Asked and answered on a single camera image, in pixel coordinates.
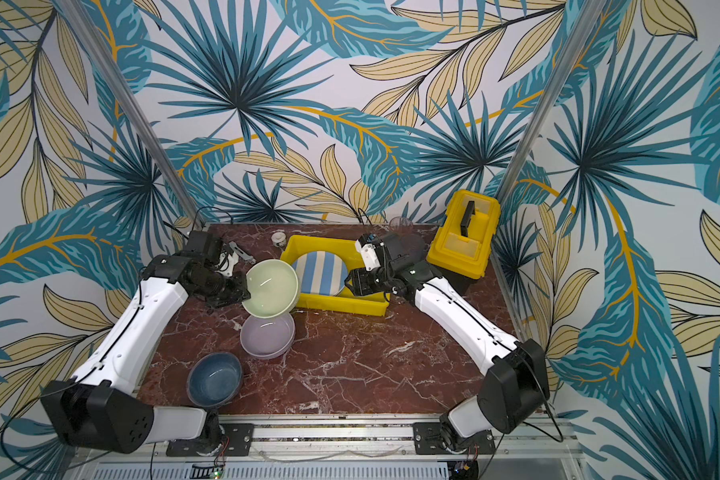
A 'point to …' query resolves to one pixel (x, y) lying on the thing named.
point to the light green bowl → (273, 287)
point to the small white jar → (279, 238)
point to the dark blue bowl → (213, 379)
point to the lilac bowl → (268, 338)
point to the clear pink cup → (401, 224)
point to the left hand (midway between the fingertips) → (248, 296)
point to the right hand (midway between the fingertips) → (351, 281)
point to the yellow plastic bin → (345, 303)
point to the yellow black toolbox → (462, 241)
